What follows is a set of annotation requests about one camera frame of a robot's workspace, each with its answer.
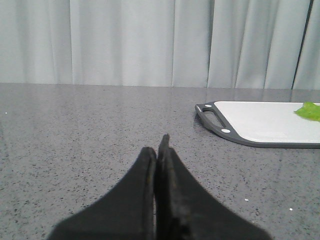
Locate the green lettuce leaf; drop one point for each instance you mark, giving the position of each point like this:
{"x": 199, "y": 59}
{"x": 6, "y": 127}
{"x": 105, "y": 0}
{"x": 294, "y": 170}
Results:
{"x": 309, "y": 111}

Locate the white cutting board grey rim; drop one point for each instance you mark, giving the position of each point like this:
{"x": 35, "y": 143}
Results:
{"x": 260, "y": 124}

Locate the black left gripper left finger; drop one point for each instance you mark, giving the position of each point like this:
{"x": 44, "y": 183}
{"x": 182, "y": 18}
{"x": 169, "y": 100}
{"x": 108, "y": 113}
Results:
{"x": 126, "y": 212}

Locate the white pleated curtain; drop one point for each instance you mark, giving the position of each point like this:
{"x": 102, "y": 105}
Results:
{"x": 258, "y": 44}

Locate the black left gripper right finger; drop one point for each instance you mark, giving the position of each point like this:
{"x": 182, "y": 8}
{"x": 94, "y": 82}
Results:
{"x": 186, "y": 211}

